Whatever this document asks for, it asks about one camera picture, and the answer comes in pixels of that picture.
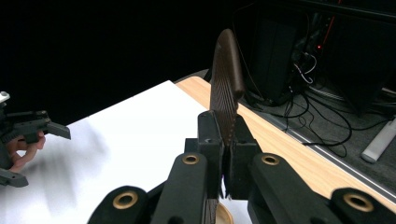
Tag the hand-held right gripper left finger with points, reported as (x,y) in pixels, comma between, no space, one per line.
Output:
(209,146)

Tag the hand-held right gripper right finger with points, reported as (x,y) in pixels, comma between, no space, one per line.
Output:
(241,155)

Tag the dark brown comb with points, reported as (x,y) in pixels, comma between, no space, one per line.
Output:
(226,77)

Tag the white table mat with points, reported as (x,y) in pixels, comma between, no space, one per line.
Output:
(134,140)

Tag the black computer case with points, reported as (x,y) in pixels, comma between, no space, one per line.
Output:
(274,56)

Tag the grey power strip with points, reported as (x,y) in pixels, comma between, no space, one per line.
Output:
(380,141)

